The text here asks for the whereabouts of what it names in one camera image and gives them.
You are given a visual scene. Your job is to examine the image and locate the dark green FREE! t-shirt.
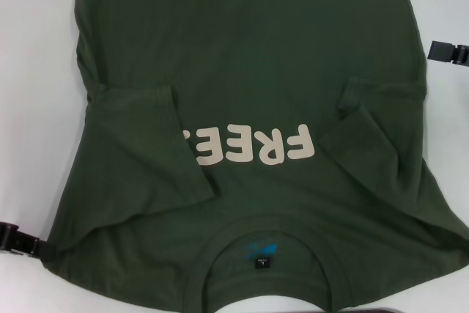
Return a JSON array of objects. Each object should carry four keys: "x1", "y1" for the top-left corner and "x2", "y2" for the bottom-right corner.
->
[{"x1": 39, "y1": 0, "x2": 469, "y2": 313}]

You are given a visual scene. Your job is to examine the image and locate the dark robot torso edge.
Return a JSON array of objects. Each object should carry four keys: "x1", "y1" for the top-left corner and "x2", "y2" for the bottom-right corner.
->
[{"x1": 302, "y1": 306, "x2": 417, "y2": 313}]

